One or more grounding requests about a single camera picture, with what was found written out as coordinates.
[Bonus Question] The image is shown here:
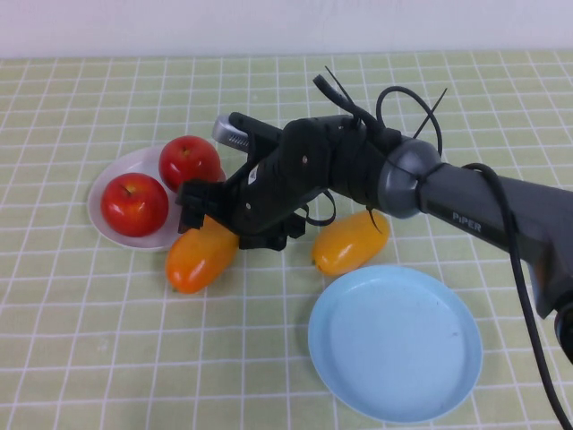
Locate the black zip tie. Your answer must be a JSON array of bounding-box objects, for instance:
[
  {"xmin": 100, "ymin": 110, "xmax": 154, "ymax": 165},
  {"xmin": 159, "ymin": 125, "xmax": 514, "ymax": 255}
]
[{"xmin": 374, "ymin": 85, "xmax": 449, "ymax": 157}]

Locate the yellow-orange mango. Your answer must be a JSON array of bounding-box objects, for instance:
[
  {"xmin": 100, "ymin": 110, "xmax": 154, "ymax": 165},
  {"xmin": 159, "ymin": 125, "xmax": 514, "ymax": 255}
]
[{"xmin": 311, "ymin": 210, "xmax": 390, "ymax": 277}]

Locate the white plate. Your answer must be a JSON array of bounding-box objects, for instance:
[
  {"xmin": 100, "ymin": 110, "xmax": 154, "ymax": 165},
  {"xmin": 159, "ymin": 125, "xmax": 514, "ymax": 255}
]
[{"xmin": 87, "ymin": 143, "xmax": 227, "ymax": 252}]

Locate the deep orange mango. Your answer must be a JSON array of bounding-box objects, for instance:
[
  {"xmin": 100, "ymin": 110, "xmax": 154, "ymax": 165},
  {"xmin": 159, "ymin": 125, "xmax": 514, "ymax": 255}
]
[{"xmin": 165, "ymin": 215, "xmax": 241, "ymax": 296}]

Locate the black right camera cable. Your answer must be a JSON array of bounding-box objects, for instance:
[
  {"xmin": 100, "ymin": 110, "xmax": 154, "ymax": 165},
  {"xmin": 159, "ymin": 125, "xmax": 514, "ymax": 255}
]
[{"xmin": 462, "ymin": 162, "xmax": 573, "ymax": 430}]

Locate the black right looped cable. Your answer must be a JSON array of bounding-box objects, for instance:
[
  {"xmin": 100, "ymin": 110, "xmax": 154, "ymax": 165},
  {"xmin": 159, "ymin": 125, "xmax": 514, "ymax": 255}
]
[{"xmin": 312, "ymin": 73, "xmax": 404, "ymax": 144}]

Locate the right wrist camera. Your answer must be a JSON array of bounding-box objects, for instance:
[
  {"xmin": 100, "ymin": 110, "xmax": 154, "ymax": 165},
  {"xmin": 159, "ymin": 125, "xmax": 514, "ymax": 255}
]
[{"xmin": 212, "ymin": 111, "xmax": 284, "ymax": 157}]

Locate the light blue plate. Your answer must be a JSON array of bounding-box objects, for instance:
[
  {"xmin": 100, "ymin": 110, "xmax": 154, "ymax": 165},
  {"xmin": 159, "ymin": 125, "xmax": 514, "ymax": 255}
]
[{"xmin": 307, "ymin": 263, "xmax": 484, "ymax": 425}]

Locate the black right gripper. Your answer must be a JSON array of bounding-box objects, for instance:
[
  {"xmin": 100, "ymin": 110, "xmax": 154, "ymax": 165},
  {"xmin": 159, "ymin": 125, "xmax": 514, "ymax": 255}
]
[{"xmin": 175, "ymin": 118, "xmax": 336, "ymax": 251}]

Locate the green checked tablecloth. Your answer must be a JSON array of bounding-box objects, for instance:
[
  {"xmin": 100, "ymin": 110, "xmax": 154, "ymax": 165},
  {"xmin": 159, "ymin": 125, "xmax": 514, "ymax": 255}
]
[{"xmin": 0, "ymin": 49, "xmax": 573, "ymax": 430}]

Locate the red apple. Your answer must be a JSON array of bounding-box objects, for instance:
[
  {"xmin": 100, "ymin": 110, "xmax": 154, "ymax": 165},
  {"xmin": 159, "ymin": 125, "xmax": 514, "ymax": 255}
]
[
  {"xmin": 158, "ymin": 134, "xmax": 224, "ymax": 194},
  {"xmin": 99, "ymin": 172, "xmax": 171, "ymax": 238}
]

